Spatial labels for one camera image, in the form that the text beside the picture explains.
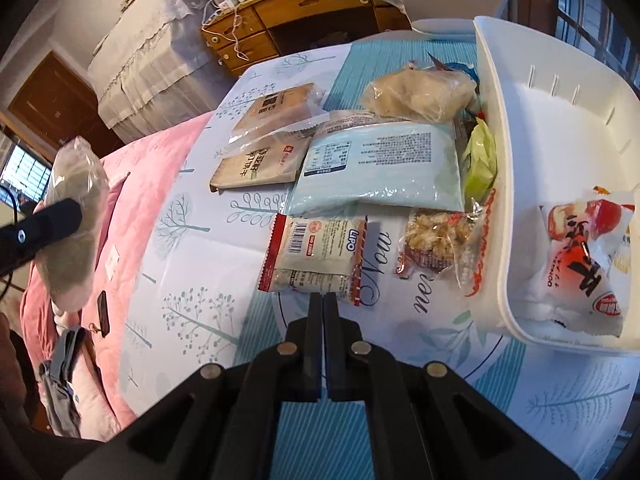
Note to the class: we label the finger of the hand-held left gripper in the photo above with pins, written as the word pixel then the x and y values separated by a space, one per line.
pixel 45 225

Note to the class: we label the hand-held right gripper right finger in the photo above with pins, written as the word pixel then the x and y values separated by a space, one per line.
pixel 337 360

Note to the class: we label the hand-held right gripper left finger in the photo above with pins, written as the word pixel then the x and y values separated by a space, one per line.
pixel 310 360

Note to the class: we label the clear pale bread packet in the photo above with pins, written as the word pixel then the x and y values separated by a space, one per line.
pixel 75 175
pixel 420 92

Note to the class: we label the red-edged cracker packet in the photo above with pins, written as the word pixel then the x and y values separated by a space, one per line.
pixel 315 250

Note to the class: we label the clear nut packet red label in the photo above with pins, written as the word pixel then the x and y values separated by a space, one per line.
pixel 432 240

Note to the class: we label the clear packet red zigzag trim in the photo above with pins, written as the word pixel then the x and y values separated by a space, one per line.
pixel 480 250

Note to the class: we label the clear plastic bag with label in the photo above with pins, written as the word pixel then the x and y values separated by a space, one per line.
pixel 380 170

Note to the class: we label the blue snack packet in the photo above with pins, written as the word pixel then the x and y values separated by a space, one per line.
pixel 456 69

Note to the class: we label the white plastic bin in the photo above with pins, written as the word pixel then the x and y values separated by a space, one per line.
pixel 550 120

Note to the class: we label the window with metal grille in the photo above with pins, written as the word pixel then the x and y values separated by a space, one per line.
pixel 22 170
pixel 600 15

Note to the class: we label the black phone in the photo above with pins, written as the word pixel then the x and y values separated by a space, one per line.
pixel 103 312

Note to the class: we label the pink quilted blanket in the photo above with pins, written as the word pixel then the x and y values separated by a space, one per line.
pixel 140 175

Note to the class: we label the wooden door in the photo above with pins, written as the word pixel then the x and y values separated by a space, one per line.
pixel 50 105

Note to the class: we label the tree print tablecloth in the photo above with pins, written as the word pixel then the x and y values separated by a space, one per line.
pixel 200 260

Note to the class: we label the grey cloth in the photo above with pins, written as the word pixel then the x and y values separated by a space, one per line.
pixel 62 385

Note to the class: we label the white lace furniture cover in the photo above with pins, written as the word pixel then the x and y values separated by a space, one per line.
pixel 150 60

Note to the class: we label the brown paper snack packet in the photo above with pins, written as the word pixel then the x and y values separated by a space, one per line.
pixel 260 162
pixel 280 107

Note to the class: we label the green snack packet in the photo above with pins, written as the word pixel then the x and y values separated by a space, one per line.
pixel 480 165

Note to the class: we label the wooden desk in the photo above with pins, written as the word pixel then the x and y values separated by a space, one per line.
pixel 300 10

